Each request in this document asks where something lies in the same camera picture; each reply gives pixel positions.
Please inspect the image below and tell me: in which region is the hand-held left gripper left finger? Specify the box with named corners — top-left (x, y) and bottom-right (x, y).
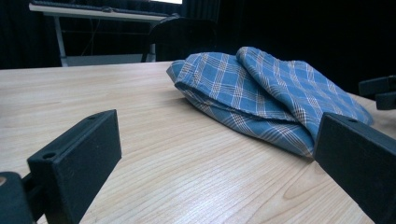
top-left (27, 109), bottom-right (122, 224)

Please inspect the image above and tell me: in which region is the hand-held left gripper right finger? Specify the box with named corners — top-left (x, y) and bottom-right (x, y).
top-left (313, 112), bottom-right (396, 224)

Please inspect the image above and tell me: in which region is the blue plaid shirt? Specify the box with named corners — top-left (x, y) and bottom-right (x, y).
top-left (166, 46), bottom-right (374, 158)

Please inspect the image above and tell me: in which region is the black folding chair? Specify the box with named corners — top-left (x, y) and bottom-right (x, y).
top-left (141, 17), bottom-right (219, 63)

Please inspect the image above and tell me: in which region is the white desk frame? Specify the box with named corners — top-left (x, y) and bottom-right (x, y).
top-left (28, 1), bottom-right (171, 68)

